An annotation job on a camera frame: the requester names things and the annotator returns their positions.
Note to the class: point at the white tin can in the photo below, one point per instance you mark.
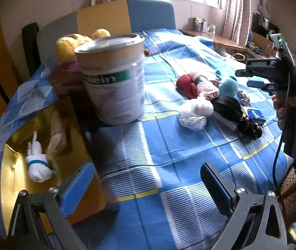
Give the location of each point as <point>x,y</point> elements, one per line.
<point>111,83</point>

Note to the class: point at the blue yellow grey headboard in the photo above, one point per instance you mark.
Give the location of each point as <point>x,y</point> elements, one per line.
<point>150,15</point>

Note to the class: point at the teal dolphin plush toy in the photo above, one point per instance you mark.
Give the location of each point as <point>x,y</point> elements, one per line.
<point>228,88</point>

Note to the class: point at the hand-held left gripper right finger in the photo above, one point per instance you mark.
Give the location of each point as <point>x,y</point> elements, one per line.
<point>217,190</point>

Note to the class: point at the white rolled sock teal band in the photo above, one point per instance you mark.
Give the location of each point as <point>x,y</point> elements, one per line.
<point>39,169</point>

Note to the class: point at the gold cardboard box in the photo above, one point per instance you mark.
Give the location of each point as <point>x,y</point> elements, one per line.
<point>20,166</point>

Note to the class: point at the beige rolled sock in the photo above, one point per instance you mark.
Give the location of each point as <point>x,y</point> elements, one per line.
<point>56,138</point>

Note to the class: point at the wicker bed frame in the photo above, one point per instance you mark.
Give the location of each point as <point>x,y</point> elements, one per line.
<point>292,195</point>

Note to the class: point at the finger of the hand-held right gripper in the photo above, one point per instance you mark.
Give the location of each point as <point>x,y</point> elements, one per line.
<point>257,66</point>
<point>257,84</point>

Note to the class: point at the wooden desk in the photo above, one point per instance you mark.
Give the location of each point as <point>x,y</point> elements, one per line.
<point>223,43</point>

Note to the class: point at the blue plaid bedsheet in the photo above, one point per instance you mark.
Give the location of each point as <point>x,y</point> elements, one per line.
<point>176,148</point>

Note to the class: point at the clear jars on desk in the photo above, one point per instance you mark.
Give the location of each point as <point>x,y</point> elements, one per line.
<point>205,26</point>

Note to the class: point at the small blue box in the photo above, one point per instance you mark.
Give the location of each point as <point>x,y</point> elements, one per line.
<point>258,114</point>

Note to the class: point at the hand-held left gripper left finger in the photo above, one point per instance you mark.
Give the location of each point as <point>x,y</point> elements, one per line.
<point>77,187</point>

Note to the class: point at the clear plastic bag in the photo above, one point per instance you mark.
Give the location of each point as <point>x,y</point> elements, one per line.
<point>192,122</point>

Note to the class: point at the white sock ball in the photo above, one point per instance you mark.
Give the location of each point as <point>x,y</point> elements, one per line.
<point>200,108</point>

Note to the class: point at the person's right hand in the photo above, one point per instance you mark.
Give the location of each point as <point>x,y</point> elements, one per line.
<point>279,114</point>

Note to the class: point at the black floral scrunchie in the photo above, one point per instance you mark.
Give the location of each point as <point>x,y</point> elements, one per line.
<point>249,129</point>

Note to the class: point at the pink fuzzy sock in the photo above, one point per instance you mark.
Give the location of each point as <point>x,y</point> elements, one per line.
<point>207,88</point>

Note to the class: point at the yellow giraffe plush toy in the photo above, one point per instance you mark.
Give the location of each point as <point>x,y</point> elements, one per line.
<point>64,47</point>

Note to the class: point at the red sock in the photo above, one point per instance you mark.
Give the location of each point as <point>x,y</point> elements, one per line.
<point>187,86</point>

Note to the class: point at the brown satin scrunchie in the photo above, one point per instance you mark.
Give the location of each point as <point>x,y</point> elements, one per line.
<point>243,97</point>

